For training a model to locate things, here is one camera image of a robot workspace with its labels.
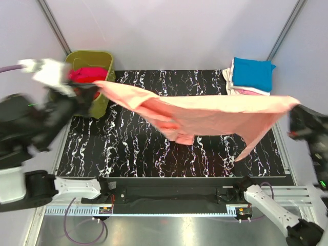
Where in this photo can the light pink folded t shirt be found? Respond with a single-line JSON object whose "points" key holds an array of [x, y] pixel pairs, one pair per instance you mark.
{"points": [[246, 92]]}

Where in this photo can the red t shirt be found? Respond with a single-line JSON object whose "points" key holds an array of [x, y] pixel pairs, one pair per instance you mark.
{"points": [[87, 80]]}

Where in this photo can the magenta t shirt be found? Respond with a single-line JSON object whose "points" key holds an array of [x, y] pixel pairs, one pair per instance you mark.
{"points": [[88, 72]]}

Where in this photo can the olive green plastic bin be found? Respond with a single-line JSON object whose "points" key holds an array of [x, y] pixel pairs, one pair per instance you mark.
{"points": [[79, 59]]}

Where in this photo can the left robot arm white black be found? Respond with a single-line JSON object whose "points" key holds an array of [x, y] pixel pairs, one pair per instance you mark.
{"points": [[24, 126]]}

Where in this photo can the white slotted cable duct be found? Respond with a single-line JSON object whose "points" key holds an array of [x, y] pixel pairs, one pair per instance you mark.
{"points": [[143, 211]]}

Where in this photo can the white folded t shirt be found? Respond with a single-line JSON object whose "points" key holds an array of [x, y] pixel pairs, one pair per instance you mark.
{"points": [[247, 88]]}

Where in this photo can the salmon pink t shirt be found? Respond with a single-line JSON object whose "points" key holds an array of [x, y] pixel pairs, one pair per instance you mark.
{"points": [[181, 118]]}

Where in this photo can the corner aluminium post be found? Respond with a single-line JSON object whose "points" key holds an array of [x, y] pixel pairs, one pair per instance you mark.
{"points": [[300, 4], [54, 25]]}

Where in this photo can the left corner aluminium post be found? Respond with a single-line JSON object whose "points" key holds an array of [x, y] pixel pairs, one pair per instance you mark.
{"points": [[54, 25]]}

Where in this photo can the small controller board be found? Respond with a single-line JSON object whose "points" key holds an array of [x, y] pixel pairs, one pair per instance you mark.
{"points": [[245, 212], [106, 210]]}

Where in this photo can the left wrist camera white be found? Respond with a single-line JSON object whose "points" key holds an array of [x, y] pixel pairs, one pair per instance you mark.
{"points": [[52, 73]]}

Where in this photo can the left small controller board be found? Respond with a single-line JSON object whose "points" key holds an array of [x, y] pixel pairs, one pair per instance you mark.
{"points": [[106, 210]]}

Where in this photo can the right corner aluminium post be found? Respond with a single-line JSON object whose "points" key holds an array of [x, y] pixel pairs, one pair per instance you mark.
{"points": [[300, 4]]}

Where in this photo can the right small controller board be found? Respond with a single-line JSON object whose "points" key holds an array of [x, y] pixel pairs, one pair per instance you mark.
{"points": [[245, 212]]}

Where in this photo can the cream folded t shirt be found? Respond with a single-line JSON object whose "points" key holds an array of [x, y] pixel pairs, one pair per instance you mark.
{"points": [[228, 79]]}

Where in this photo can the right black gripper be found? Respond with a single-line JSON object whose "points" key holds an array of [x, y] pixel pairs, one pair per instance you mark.
{"points": [[304, 122]]}

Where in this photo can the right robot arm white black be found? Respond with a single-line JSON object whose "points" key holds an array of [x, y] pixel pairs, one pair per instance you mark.
{"points": [[296, 230]]}

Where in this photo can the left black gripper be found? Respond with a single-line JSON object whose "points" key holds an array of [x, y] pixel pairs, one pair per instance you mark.
{"points": [[84, 95]]}

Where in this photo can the black marbled table mat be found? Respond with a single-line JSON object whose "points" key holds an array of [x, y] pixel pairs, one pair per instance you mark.
{"points": [[123, 144]]}

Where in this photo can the aluminium frame rail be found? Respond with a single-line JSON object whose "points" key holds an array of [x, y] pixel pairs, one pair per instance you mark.
{"points": [[294, 196]]}

